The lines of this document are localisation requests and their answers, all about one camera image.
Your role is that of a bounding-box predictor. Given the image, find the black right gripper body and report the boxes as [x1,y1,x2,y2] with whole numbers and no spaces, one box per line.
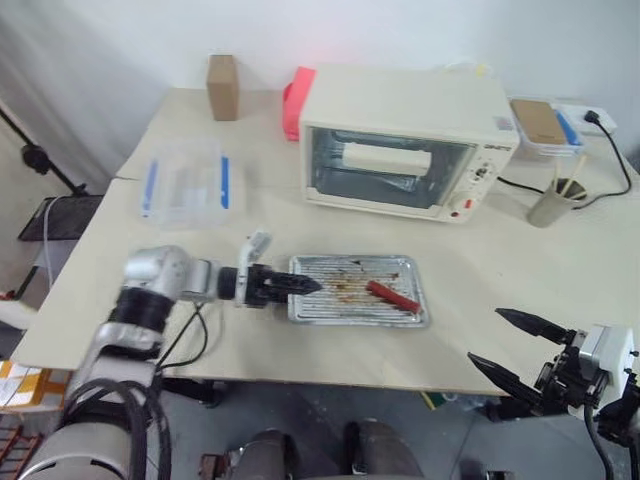
[533,331,609,417]

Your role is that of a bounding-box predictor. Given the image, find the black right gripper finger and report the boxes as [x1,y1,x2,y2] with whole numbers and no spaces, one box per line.
[494,307,577,344]
[466,352,544,417]

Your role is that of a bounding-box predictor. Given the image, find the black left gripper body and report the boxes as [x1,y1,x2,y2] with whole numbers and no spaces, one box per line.
[247,264,293,308]

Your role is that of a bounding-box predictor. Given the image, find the silver metal baking tray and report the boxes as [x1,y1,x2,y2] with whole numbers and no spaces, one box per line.
[286,254,432,330]

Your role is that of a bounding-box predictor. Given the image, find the red sausage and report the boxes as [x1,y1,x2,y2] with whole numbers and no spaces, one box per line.
[366,279,424,316]

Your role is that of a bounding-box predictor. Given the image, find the glass toaster oven door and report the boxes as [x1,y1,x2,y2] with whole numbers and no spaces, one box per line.
[304,124,480,212]

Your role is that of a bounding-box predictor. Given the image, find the cream toaster oven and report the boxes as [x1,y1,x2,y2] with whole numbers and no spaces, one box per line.
[298,63,522,224]

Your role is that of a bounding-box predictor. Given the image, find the grey cup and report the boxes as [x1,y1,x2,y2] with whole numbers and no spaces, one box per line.
[526,175,588,229]

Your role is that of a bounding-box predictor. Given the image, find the clear box with blue latches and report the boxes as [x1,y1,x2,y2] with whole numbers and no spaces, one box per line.
[139,137,247,230]

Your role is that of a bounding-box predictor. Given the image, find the dark rounded shape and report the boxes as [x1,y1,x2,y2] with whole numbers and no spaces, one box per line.
[225,428,297,480]

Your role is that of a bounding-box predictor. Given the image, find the pink plastic object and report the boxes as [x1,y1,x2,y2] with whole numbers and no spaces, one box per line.
[281,65,318,143]

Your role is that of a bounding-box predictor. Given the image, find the clear container with brown contents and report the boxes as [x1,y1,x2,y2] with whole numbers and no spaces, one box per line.
[509,97,587,162]

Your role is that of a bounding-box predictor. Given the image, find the brown cardboard box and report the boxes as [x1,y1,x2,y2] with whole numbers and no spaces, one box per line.
[206,53,241,123]

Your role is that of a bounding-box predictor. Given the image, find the white power strip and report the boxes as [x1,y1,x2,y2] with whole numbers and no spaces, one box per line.
[553,101,619,134]

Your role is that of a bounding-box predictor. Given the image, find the black tripod stand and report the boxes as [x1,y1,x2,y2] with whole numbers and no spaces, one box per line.
[0,106,90,197]

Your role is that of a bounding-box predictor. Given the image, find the red crate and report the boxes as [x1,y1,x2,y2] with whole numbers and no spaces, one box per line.
[0,413,45,477]

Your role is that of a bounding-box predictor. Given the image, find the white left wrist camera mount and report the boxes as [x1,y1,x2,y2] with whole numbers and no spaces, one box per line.
[236,230,274,309]

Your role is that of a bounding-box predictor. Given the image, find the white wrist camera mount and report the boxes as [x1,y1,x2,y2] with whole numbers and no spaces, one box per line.
[236,230,274,309]
[569,323,637,417]

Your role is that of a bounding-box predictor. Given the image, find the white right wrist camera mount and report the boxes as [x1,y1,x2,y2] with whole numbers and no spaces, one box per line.
[569,323,637,417]

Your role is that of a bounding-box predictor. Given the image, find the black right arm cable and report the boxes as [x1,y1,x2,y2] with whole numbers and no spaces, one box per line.
[583,403,616,480]

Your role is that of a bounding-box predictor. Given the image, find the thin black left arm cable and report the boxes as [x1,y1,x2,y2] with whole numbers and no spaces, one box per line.
[156,301,210,372]

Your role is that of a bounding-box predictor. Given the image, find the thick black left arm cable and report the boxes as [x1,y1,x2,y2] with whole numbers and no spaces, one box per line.
[63,378,174,480]

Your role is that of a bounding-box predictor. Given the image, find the black power cord with plug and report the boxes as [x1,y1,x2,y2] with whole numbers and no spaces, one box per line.
[496,110,634,210]

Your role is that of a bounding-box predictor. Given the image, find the white thin cable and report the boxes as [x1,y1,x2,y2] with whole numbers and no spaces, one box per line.
[40,195,68,287]

